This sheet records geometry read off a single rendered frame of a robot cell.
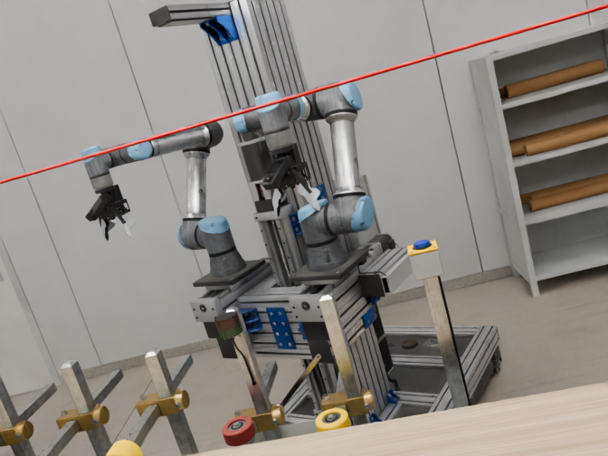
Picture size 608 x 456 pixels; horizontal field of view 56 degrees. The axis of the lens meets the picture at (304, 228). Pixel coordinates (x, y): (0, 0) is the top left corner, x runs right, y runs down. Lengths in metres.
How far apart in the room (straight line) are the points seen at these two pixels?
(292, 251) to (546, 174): 2.46
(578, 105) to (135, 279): 3.36
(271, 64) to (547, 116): 2.46
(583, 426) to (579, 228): 3.26
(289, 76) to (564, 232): 2.69
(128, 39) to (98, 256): 1.58
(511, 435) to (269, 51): 1.55
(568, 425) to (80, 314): 3.97
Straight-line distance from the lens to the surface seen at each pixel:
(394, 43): 4.02
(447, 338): 1.47
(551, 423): 1.28
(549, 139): 3.86
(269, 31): 2.26
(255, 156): 2.17
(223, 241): 2.31
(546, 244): 4.40
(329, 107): 2.02
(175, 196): 4.24
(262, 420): 1.61
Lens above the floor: 1.64
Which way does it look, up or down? 13 degrees down
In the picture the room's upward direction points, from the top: 16 degrees counter-clockwise
